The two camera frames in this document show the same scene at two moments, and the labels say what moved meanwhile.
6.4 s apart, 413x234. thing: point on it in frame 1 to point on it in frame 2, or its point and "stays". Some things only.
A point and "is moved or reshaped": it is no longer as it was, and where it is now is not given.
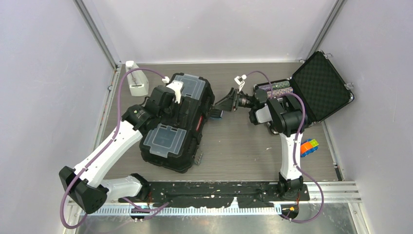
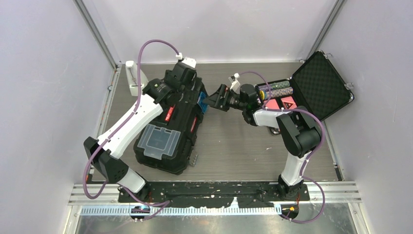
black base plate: [217, 194] stays
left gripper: [173, 101] to [169, 72]
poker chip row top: [275, 86] stays
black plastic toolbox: [172, 142] is moved or reshaped
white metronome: [138, 83] stays
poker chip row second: [277, 92] stays
